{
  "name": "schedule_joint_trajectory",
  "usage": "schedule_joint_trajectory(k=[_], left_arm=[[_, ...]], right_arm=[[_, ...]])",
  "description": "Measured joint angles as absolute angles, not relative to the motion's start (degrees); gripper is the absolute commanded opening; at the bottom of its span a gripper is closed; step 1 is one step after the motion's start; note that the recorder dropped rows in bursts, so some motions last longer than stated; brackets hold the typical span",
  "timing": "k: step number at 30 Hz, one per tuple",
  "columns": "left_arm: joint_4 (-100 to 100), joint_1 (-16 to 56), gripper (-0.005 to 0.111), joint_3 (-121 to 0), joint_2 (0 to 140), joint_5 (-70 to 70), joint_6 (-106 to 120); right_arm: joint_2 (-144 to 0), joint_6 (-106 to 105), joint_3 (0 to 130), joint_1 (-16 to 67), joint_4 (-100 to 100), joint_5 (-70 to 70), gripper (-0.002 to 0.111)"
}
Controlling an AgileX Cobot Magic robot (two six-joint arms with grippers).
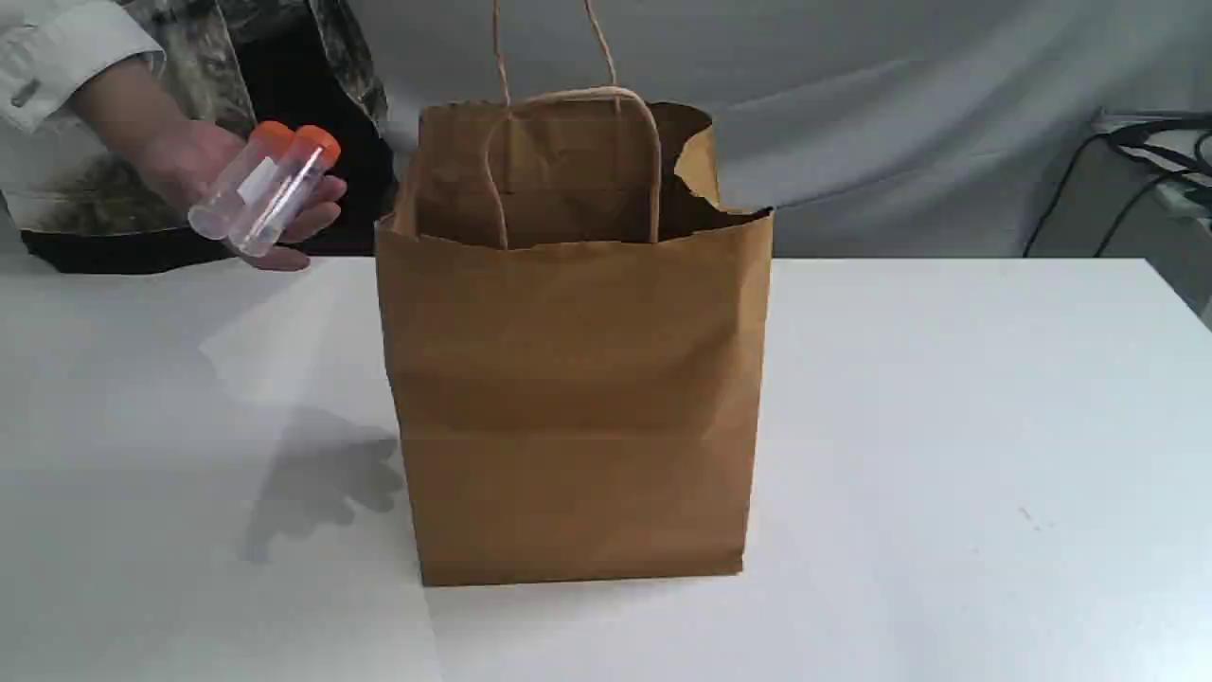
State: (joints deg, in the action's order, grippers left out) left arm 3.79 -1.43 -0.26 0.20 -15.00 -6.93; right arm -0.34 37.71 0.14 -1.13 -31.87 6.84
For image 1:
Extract person's right hand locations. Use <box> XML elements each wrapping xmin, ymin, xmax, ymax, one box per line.
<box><xmin>127</xmin><ymin>119</ymin><xmax>348</xmax><ymax>273</ymax></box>

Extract clear tube orange cap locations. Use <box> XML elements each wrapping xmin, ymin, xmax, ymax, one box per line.
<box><xmin>228</xmin><ymin>125</ymin><xmax>341</xmax><ymax>258</ymax></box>
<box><xmin>187</xmin><ymin>121</ymin><xmax>295</xmax><ymax>241</ymax></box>

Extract brown paper bag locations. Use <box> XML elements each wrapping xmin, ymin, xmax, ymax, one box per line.
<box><xmin>375</xmin><ymin>0</ymin><xmax>774</xmax><ymax>588</ymax></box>

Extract person's right forearm white sleeve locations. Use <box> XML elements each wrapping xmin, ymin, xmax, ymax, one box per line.
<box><xmin>1</xmin><ymin>1</ymin><xmax>189</xmax><ymax>155</ymax></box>

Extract person torso camouflage apron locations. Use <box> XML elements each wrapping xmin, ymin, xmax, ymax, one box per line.
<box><xmin>2</xmin><ymin>1</ymin><xmax>395</xmax><ymax>275</ymax></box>

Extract black cable bundle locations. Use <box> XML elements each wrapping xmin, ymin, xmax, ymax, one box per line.
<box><xmin>1023</xmin><ymin>114</ymin><xmax>1212</xmax><ymax>259</ymax></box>

